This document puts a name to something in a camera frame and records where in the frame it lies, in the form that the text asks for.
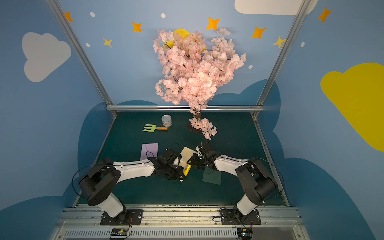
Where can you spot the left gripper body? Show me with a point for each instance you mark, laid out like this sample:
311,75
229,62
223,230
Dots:
175,171

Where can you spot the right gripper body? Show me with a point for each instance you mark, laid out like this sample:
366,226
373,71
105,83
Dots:
196,160

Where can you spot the yellow glue stick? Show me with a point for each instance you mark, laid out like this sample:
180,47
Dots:
187,169

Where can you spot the cream yellow envelope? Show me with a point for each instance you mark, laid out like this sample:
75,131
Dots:
186,154

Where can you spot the dark green envelope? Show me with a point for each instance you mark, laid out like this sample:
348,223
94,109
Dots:
212,176

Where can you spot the purple envelope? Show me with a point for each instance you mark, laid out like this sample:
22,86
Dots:
149,151

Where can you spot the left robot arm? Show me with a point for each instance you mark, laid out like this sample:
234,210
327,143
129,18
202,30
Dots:
98,183

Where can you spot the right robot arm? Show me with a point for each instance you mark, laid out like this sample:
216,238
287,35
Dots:
255,178

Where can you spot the green toy garden fork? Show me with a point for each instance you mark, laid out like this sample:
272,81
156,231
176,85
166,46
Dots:
151,128

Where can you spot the silver tin can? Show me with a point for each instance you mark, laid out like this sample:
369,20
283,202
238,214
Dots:
166,120

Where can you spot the left controller board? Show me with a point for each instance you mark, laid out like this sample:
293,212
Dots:
119,234

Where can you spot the controller board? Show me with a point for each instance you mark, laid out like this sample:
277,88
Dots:
119,234
244,234

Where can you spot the right controller board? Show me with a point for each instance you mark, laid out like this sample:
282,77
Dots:
244,234

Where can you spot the back horizontal aluminium bar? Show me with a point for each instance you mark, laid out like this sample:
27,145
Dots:
127,108

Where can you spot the pink cherry blossom tree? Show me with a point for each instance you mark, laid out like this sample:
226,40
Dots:
193,74

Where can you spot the aluminium mounting rail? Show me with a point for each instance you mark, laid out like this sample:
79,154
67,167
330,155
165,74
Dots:
188,222

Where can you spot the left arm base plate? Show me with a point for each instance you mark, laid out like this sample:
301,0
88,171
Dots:
125,218

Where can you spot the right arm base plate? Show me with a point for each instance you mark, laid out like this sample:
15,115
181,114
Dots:
234,217

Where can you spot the left aluminium frame post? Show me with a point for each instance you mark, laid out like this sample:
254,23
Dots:
59,14

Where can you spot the aluminium frame post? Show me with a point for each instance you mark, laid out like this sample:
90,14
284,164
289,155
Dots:
59,14
292,33

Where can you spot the right aluminium frame post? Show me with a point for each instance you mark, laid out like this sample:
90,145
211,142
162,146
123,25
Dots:
292,33

